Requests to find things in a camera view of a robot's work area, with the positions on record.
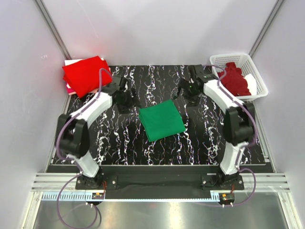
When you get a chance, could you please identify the folded magenta t shirt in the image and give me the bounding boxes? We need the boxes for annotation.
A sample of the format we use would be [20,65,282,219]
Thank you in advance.
[66,87,75,95]

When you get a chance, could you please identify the white plastic basket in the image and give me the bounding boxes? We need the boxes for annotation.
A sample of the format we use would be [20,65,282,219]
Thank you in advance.
[209,53,269,101]

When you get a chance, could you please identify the folded white t shirt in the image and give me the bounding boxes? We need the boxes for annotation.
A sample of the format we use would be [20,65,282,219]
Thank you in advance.
[64,56,107,66]

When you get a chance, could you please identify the green t shirt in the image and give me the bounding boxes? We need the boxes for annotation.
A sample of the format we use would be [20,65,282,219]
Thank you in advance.
[139,100,185,142]

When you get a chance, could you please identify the white cloth in basket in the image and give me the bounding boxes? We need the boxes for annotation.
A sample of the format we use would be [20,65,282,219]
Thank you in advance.
[244,74,257,95]

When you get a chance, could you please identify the folded pink t shirt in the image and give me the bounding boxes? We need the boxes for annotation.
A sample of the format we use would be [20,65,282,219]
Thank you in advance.
[90,88,100,94]

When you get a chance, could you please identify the left aluminium corner post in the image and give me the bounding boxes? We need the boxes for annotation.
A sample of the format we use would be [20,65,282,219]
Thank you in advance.
[33,0,72,60]

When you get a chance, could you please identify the folded red t shirt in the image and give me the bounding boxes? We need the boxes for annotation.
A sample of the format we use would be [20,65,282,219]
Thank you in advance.
[62,56,112,98]

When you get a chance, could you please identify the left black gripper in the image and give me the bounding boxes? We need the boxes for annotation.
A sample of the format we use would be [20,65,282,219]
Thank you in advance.
[116,87,142,115]

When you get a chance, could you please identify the right aluminium corner post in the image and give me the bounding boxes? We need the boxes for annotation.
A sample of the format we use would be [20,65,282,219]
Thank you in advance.
[248,0,285,57]

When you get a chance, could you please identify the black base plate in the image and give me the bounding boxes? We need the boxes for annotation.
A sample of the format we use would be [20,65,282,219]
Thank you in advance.
[76,165,244,191]

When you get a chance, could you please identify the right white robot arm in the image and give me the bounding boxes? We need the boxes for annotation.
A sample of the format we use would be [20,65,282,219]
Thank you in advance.
[175,64,258,189]

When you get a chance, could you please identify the black marble pattern mat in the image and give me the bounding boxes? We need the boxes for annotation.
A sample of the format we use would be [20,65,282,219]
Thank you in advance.
[89,65,225,166]

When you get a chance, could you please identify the aluminium corner post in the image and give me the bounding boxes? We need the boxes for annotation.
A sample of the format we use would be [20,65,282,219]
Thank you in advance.
[33,0,72,60]
[248,0,285,57]

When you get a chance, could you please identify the dark red t shirt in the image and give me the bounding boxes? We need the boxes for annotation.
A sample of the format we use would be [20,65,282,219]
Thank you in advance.
[221,62,251,96]

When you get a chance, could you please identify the aluminium frame rail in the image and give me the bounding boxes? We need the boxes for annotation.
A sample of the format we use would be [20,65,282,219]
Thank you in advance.
[31,173,290,202]

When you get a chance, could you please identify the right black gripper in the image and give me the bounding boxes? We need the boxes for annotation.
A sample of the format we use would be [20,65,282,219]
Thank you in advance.
[173,78,201,107]

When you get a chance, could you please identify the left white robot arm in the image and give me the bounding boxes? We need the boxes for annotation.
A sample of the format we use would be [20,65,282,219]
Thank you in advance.
[55,76,140,189]

